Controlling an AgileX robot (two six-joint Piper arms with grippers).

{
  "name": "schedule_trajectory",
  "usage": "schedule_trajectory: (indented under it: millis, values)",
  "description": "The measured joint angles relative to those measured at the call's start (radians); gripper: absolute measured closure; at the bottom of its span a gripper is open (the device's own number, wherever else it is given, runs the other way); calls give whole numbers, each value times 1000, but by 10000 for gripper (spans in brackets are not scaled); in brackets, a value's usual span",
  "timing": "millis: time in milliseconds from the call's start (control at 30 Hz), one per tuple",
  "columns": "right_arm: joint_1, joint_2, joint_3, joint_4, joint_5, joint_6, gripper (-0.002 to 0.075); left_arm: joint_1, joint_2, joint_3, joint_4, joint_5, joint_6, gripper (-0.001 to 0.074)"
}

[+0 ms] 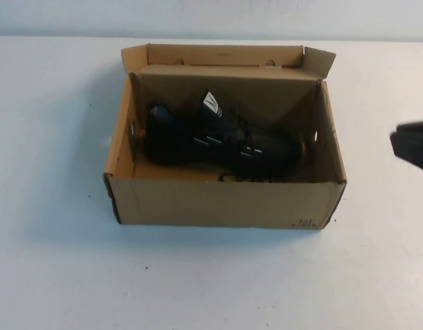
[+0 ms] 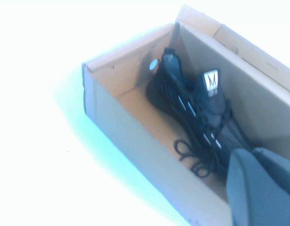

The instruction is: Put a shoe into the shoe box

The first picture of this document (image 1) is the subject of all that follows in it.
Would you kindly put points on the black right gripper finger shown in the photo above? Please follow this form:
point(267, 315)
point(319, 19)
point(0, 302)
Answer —
point(415, 126)
point(412, 151)

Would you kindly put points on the black knit sneaker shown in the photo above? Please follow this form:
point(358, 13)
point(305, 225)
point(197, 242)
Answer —
point(197, 151)

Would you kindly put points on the brown cardboard shoe box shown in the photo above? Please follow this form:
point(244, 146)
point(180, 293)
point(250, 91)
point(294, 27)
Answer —
point(214, 203)

